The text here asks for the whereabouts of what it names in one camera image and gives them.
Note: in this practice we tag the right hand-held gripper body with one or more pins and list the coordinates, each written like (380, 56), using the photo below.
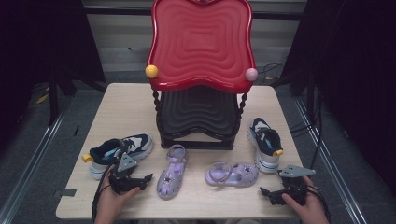
(295, 186)

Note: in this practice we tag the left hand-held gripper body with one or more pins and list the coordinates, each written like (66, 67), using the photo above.
(123, 179)

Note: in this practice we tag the purple sandal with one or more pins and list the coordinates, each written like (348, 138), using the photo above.
(172, 177)
(239, 175)

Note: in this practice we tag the navy and white sneaker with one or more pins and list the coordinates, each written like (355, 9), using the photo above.
(267, 140)
(137, 144)

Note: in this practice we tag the red and black shoe rack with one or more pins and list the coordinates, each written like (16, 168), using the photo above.
(202, 46)

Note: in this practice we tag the person's right hand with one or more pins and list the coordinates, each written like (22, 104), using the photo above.
(311, 211)

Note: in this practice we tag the person's left hand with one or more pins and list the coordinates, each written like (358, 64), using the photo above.
(109, 205)

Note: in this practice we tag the dark tape piece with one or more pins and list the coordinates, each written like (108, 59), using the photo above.
(68, 192)

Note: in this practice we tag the small black floor tape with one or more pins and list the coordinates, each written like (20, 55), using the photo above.
(76, 130)

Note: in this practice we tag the black metal stand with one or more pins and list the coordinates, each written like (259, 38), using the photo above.
(53, 99)

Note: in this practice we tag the yellow floor tape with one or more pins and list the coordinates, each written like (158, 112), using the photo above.
(42, 98)

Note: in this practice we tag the dark curtain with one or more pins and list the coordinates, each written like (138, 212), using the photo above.
(37, 46)
(351, 77)

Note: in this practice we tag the metal floor rail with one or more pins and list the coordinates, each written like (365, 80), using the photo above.
(330, 161)
(34, 161)

